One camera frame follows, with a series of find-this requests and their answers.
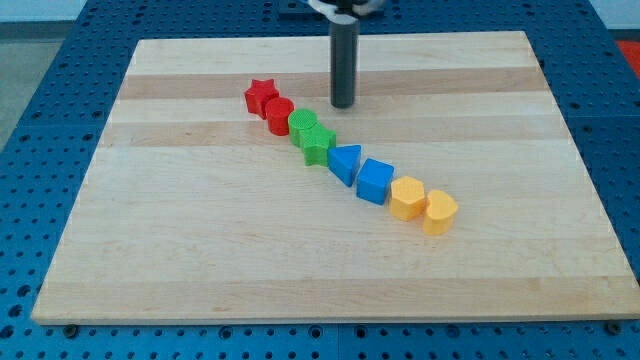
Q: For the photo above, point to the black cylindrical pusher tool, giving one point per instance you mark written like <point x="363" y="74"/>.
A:
<point x="343" y="33"/>

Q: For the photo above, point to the green cylinder block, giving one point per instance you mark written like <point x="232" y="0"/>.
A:
<point x="298" y="121"/>

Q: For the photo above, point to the red cylinder block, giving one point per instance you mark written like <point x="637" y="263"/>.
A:
<point x="277" y="111"/>

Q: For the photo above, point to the red star block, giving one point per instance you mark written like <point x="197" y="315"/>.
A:
<point x="259" y="94"/>

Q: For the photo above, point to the green star block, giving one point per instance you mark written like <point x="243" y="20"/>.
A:
<point x="315" y="143"/>

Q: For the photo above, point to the blue triangle block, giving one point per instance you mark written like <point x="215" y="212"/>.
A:
<point x="344" y="162"/>

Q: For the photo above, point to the blue cube block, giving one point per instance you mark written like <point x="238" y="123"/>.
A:
<point x="373" y="181"/>

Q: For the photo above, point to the yellow pentagon block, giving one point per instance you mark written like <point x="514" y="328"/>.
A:
<point x="407" y="198"/>

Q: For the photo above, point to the yellow heart block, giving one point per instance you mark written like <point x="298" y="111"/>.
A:
<point x="440" y="213"/>

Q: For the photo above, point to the wooden board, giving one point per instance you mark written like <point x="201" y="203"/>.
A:
<point x="192" y="212"/>

